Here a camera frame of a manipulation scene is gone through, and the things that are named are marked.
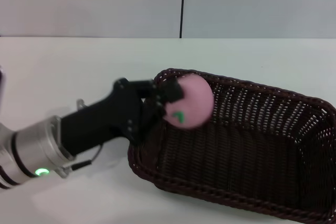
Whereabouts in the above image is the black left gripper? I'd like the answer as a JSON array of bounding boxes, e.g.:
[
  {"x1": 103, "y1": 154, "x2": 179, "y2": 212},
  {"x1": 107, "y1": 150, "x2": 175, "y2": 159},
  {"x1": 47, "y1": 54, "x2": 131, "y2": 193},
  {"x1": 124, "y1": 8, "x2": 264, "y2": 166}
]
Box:
[{"x1": 60, "y1": 78, "x2": 185, "y2": 154}]

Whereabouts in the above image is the pink toy peach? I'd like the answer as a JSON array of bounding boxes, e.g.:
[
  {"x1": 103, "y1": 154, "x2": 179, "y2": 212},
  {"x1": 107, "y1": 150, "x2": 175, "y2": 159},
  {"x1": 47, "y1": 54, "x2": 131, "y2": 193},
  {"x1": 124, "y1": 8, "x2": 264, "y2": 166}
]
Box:
[{"x1": 163, "y1": 73, "x2": 215, "y2": 130}]

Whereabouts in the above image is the dark brown woven basket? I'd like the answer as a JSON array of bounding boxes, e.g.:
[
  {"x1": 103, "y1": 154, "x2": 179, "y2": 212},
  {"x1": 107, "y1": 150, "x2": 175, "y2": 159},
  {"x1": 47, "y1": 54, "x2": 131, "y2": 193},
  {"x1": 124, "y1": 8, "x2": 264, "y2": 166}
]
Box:
[{"x1": 128, "y1": 68, "x2": 336, "y2": 224}]

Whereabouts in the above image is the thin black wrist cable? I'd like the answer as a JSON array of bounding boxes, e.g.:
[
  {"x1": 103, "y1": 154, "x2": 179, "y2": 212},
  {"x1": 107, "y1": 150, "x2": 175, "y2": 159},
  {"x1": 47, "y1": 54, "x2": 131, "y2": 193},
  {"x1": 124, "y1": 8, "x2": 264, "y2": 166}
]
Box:
[{"x1": 62, "y1": 144, "x2": 103, "y2": 173}]

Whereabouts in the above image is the black vertical wall strip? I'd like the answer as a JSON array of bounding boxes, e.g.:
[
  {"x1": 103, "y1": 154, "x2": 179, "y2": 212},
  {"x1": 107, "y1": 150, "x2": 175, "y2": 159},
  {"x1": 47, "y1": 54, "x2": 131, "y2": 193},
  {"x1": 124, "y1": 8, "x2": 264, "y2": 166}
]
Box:
[{"x1": 179, "y1": 0, "x2": 186, "y2": 39}]

